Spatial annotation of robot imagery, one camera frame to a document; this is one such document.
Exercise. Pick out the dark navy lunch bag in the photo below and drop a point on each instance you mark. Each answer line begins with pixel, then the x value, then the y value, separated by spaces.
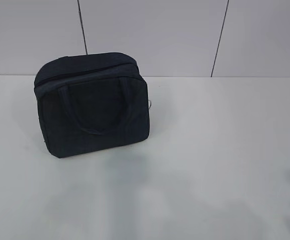
pixel 88 103

